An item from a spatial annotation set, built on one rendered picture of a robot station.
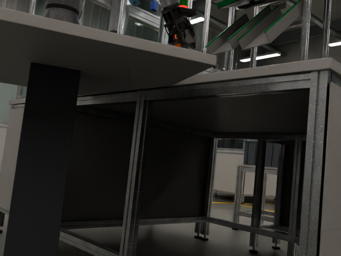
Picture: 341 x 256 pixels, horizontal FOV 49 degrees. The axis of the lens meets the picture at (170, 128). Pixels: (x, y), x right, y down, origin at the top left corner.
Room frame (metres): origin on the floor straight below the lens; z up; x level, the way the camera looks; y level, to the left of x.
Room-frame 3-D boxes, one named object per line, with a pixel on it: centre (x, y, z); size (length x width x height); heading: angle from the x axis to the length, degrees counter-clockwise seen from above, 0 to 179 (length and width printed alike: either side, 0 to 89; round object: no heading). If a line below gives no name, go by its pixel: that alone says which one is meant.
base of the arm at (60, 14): (1.28, 0.42, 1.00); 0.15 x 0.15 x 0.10
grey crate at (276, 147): (3.50, -1.09, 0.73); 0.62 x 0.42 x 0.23; 44
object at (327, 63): (1.94, -0.37, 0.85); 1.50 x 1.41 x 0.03; 44
